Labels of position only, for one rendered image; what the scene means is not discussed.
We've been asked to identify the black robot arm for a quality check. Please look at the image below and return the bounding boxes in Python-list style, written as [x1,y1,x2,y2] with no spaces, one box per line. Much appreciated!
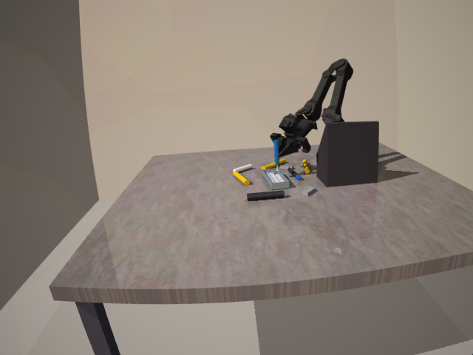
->
[279,58,353,136]

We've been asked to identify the white cylinder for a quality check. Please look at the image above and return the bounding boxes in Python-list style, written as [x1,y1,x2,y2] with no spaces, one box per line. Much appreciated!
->
[233,164,252,172]

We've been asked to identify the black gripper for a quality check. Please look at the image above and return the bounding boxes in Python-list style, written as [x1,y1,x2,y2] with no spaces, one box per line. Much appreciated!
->
[270,126,310,158]

